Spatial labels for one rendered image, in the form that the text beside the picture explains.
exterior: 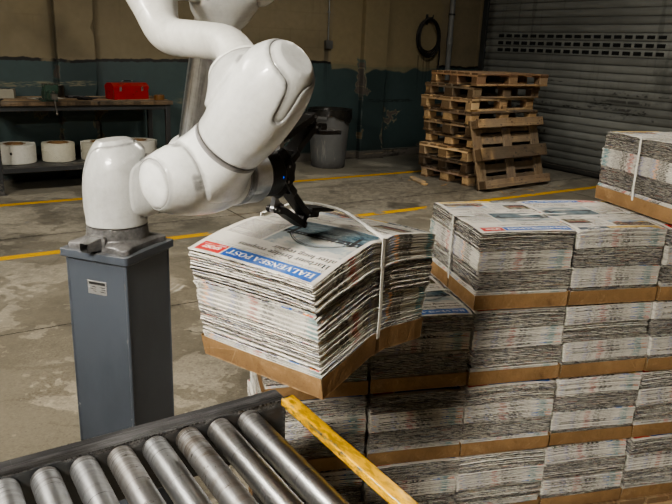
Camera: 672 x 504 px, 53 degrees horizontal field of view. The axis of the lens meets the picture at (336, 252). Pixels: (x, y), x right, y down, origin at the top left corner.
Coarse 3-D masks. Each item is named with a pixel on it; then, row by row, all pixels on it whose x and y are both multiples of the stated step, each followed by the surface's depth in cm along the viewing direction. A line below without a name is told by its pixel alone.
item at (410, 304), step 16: (352, 224) 130; (368, 224) 133; (384, 224) 136; (400, 240) 125; (416, 240) 130; (432, 240) 136; (400, 256) 126; (416, 256) 131; (400, 272) 128; (416, 272) 133; (400, 288) 129; (416, 288) 135; (400, 304) 131; (416, 304) 137; (384, 320) 127; (400, 320) 132
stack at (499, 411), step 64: (448, 320) 185; (512, 320) 190; (576, 320) 196; (640, 320) 201; (256, 384) 197; (512, 384) 196; (576, 384) 202; (320, 448) 187; (384, 448) 192; (576, 448) 209
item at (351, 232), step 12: (264, 216) 134; (276, 216) 134; (300, 228) 126; (312, 228) 126; (324, 228) 126; (336, 228) 126; (348, 228) 126; (360, 228) 126; (360, 240) 118; (372, 240) 119; (372, 252) 118; (372, 264) 119; (384, 264) 122; (372, 276) 120; (384, 276) 123; (372, 288) 121; (384, 288) 124; (372, 300) 121; (384, 300) 126; (372, 312) 123; (372, 324) 124
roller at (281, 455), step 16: (240, 416) 137; (256, 416) 135; (256, 432) 131; (272, 432) 130; (272, 448) 126; (288, 448) 125; (272, 464) 125; (288, 464) 121; (304, 464) 120; (288, 480) 120; (304, 480) 117; (320, 480) 116; (304, 496) 116; (320, 496) 113; (336, 496) 112
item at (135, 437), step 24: (216, 408) 138; (240, 408) 138; (264, 408) 140; (120, 432) 128; (144, 432) 128; (168, 432) 129; (240, 432) 138; (24, 456) 119; (48, 456) 120; (72, 456) 120; (96, 456) 122; (24, 480) 116; (72, 480) 121
